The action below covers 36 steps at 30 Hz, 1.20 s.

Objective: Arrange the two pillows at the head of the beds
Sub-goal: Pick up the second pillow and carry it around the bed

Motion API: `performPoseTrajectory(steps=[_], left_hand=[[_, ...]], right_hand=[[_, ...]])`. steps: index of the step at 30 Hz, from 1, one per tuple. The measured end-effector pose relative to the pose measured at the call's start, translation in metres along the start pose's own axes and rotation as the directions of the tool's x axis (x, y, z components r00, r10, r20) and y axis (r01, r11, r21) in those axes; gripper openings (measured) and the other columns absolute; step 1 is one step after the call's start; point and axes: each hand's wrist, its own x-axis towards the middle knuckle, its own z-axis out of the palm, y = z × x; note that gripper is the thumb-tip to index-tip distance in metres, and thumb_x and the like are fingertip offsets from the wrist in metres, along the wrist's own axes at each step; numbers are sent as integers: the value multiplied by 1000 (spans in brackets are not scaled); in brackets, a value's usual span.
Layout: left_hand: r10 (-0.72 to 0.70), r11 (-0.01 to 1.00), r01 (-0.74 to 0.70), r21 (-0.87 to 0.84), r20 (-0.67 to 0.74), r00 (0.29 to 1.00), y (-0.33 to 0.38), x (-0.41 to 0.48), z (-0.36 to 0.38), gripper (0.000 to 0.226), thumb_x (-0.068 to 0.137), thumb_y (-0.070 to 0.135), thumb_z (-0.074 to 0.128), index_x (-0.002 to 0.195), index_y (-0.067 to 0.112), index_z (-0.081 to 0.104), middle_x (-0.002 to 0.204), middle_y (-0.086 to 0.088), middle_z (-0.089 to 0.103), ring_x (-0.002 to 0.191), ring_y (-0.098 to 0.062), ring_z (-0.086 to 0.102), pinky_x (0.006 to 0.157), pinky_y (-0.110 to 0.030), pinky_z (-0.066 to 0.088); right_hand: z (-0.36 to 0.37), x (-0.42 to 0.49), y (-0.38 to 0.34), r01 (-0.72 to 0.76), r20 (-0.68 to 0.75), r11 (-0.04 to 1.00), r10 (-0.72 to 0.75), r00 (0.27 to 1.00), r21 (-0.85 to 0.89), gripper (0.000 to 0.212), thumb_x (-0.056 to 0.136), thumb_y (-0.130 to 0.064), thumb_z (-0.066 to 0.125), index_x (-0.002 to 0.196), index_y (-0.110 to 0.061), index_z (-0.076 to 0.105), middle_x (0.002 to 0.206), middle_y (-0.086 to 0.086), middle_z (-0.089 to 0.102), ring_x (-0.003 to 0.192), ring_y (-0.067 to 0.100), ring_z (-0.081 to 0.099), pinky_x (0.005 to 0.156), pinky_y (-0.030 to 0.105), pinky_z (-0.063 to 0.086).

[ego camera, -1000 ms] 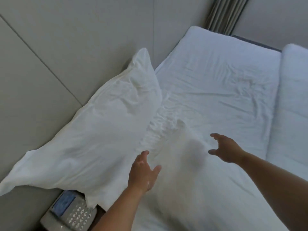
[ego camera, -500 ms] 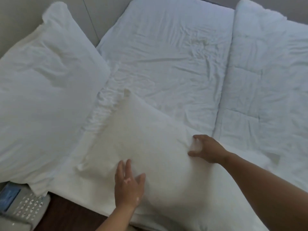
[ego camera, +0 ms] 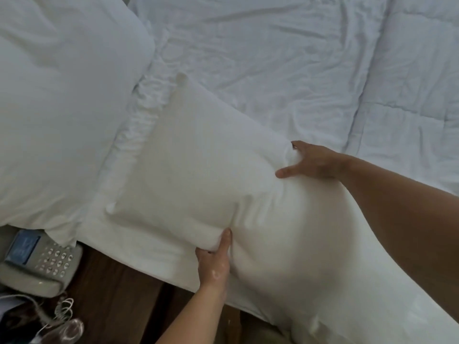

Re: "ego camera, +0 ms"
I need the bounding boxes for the white quilted duvet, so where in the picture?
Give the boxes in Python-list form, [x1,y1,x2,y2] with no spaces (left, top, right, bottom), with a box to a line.
[345,0,459,196]

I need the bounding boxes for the person's right hand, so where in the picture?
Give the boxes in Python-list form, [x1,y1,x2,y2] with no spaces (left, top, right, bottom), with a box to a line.
[275,140,349,182]

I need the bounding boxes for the grey desk telephone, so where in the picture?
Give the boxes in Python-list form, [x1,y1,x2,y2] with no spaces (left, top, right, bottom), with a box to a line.
[0,229,83,298]

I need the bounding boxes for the person's right forearm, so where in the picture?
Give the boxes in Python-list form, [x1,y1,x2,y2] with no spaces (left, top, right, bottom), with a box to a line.
[336,155,459,316]

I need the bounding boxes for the large white pillow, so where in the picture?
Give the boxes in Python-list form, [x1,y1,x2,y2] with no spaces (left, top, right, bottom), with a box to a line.
[0,0,155,246]

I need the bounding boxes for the coiled white telephone cord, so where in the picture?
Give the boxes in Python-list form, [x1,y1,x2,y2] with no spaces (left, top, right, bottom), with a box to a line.
[22,292,75,327]

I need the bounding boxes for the white bed sheet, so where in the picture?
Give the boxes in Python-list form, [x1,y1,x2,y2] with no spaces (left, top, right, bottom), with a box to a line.
[77,0,395,316]

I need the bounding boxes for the clear plastic wrapper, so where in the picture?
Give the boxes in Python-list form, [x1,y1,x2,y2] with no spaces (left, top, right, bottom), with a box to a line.
[36,317,85,344]

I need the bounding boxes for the person's left hand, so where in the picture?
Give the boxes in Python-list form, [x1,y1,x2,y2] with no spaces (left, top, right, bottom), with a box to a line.
[195,228,234,293]

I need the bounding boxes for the person's left forearm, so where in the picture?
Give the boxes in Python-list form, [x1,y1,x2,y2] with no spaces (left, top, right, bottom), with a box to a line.
[155,285,226,344]

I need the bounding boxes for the white paper sheet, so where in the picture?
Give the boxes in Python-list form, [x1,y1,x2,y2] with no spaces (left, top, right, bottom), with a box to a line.
[0,294,24,316]

